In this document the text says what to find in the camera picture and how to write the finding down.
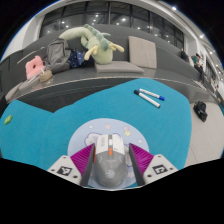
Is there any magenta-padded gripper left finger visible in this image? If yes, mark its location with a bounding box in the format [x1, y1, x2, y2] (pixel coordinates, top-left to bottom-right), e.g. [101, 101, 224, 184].
[47, 143, 98, 188]

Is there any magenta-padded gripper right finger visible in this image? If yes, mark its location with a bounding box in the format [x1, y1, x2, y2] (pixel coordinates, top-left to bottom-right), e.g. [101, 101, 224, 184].
[128, 142, 179, 187]

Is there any grey and white computer mouse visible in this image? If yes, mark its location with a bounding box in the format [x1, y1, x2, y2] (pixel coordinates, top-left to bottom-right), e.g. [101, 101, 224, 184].
[89, 133, 129, 188]

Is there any white marker with black cap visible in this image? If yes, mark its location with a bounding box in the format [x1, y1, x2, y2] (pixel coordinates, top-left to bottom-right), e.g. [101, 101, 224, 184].
[133, 89, 162, 109]

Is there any white marker with blue cap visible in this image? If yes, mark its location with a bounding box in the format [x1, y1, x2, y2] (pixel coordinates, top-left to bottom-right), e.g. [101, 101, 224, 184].
[138, 88, 166, 102]

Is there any black bag on floor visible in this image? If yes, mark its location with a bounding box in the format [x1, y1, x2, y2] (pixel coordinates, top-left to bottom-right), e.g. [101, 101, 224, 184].
[193, 100, 209, 123]

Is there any green eraser block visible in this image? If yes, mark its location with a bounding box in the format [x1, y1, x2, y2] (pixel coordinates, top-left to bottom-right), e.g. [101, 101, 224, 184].
[3, 114, 14, 126]

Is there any flat grey seat cushion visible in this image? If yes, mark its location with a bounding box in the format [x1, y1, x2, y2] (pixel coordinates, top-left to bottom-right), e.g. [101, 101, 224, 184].
[4, 83, 25, 103]
[18, 75, 43, 93]
[94, 60, 145, 75]

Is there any small tan pouch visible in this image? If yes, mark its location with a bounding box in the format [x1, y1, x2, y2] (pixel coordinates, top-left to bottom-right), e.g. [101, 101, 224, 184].
[38, 69, 54, 83]

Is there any pink plush cushion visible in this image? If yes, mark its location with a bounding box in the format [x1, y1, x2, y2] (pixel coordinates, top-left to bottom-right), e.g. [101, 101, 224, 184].
[25, 55, 46, 80]

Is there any dark blue patterned bag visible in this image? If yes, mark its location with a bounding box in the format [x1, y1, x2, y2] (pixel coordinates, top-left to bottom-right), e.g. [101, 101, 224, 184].
[67, 49, 87, 69]

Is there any person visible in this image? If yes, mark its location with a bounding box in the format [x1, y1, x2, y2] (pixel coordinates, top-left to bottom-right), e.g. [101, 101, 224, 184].
[193, 53, 206, 83]
[179, 48, 191, 64]

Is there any grey backpack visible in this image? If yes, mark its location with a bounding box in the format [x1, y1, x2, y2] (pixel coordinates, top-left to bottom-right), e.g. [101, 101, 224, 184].
[43, 37, 73, 74]

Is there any upright grey square cushion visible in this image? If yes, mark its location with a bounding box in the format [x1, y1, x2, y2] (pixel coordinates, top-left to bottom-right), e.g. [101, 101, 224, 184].
[128, 35, 158, 70]

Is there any green dragon plush toy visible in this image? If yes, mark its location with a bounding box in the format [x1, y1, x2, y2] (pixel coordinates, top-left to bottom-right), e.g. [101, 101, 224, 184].
[58, 23, 125, 65]

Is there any group of ceiling lights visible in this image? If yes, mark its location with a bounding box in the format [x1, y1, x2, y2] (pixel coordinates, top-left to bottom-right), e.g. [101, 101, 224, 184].
[170, 5, 218, 58]

